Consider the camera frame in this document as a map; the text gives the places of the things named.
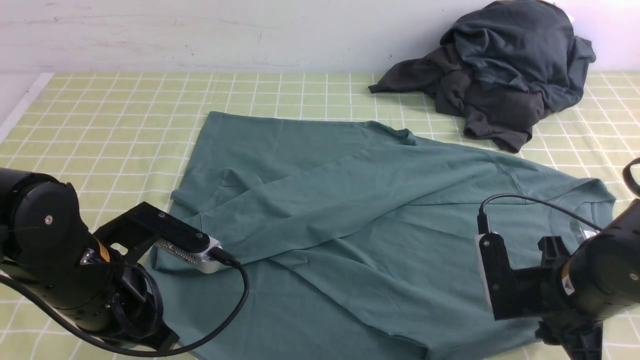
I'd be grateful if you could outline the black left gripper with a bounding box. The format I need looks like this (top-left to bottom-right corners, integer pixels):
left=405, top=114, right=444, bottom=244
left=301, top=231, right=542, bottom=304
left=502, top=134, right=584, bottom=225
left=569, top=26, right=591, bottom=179
left=45, top=201, right=211, bottom=351

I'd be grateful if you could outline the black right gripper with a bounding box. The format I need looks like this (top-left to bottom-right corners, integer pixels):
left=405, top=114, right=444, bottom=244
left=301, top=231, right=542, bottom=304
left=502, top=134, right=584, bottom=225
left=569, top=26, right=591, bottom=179
left=482, top=232, right=606, bottom=360

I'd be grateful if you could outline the green long-sleeved shirt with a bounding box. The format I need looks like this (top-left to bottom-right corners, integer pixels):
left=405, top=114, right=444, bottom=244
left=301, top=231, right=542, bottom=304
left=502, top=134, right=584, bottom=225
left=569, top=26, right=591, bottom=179
left=170, top=112, right=616, bottom=360

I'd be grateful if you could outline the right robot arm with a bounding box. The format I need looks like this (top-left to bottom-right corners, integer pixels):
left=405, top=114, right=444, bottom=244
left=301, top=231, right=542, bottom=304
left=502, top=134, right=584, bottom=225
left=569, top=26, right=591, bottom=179
left=476, top=199, right=640, bottom=360

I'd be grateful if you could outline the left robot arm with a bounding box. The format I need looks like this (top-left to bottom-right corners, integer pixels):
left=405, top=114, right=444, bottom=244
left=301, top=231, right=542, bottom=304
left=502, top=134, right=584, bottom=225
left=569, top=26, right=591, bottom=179
left=0, top=168, right=207, bottom=352

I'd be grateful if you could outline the dark grey crumpled garment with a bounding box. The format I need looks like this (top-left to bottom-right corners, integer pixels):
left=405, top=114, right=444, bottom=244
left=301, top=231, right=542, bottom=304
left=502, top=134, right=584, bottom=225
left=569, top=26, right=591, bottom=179
left=369, top=44, right=551, bottom=154

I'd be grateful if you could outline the green checkered tablecloth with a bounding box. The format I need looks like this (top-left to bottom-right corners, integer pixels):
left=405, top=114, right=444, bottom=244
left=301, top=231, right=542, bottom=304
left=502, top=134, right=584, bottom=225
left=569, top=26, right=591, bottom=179
left=0, top=71, right=640, bottom=360

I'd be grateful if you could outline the dark teal crumpled garment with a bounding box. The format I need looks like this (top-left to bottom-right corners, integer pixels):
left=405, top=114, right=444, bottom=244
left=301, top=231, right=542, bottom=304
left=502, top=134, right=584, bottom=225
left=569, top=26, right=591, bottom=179
left=439, top=0, right=596, bottom=113

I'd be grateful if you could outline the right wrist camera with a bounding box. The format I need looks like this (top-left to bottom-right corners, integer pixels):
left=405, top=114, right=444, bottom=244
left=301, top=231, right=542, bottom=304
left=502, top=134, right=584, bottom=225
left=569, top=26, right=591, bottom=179
left=474, top=234, right=493, bottom=312

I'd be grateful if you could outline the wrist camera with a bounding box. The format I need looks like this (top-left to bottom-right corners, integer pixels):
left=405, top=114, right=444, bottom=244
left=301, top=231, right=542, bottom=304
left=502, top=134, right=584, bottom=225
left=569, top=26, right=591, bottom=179
left=474, top=234, right=493, bottom=312
left=155, top=235, right=241, bottom=274

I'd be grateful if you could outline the black right camera cable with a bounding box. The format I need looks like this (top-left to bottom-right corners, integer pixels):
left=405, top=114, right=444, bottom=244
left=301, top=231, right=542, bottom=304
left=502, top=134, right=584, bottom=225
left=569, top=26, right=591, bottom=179
left=476, top=193, right=603, bottom=236

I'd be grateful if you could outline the black camera cable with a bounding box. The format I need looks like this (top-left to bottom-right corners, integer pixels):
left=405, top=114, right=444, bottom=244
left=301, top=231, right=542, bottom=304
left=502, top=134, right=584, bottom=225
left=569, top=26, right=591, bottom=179
left=0, top=255, right=251, bottom=358
left=476, top=193, right=603, bottom=236

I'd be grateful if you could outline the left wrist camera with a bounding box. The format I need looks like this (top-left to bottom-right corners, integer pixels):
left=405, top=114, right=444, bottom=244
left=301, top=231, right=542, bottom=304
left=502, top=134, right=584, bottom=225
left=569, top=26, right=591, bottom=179
left=155, top=235, right=241, bottom=274

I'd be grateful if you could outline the black left camera cable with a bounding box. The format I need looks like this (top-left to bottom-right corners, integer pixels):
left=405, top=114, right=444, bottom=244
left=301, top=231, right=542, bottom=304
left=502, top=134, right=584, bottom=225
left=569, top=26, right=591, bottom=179
left=0, top=255, right=251, bottom=358

